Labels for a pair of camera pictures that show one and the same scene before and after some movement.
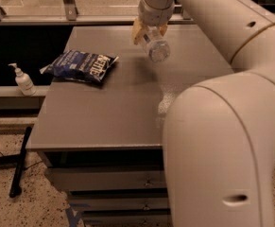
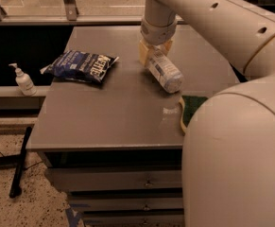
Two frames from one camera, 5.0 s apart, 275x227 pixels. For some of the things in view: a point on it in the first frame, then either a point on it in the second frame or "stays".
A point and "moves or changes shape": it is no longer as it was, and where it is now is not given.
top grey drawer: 93,178 stays
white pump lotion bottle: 24,81 stays
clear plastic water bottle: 156,45 moves or changes shape
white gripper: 153,16 -> 158,33
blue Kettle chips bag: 80,66 stays
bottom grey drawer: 129,218 stays
